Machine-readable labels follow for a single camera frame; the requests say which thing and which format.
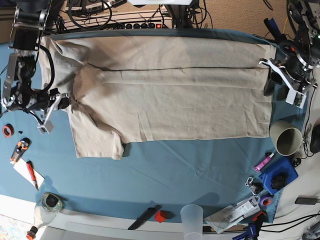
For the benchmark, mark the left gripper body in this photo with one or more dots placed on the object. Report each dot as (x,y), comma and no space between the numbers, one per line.
(295,74)

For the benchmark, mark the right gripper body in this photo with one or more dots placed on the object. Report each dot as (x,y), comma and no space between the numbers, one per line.
(42,105)

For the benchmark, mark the beige T-shirt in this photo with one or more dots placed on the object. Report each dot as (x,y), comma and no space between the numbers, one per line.
(170,100)

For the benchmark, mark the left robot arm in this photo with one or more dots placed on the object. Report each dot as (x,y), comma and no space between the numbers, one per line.
(302,53)

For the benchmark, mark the red tape roll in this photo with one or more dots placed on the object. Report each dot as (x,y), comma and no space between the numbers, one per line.
(7,130)

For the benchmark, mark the orange utility knife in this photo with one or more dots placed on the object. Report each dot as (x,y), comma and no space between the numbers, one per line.
(19,150)

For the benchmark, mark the beige ceramic mug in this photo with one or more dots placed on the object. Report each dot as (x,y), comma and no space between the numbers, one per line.
(286,138)

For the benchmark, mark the red pen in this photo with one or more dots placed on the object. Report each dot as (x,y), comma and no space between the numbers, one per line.
(32,174)

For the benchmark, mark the white paper note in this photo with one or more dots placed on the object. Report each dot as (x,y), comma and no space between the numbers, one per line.
(21,168)

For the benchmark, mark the black computer mouse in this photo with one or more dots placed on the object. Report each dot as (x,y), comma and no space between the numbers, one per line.
(315,138)

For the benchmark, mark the purple glue tube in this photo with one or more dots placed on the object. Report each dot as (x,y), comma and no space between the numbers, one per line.
(263,162)

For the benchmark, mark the blue plastic case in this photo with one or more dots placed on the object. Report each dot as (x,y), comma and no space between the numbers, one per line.
(282,166)

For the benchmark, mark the black knob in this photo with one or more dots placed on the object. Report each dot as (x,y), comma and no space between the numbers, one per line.
(278,182)

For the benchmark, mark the metal carabiner keys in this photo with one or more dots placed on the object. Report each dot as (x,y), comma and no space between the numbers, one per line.
(255,187)

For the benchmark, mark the glass bottle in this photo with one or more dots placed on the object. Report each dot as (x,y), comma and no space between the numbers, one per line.
(45,211)

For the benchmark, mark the purple tape roll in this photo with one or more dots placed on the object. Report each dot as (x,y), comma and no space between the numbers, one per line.
(265,200)

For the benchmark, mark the black power strip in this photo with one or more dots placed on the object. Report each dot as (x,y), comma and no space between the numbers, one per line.
(167,24)

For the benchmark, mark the blue clamp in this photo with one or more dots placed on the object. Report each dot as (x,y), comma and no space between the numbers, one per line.
(253,229)

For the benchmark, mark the paper packaging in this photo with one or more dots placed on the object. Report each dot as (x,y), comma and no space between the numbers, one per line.
(233,214)

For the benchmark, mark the translucent plastic cup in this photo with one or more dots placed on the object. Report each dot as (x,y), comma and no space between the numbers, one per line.
(192,222)

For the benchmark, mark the red cube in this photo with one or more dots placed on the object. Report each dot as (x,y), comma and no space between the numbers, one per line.
(160,216)

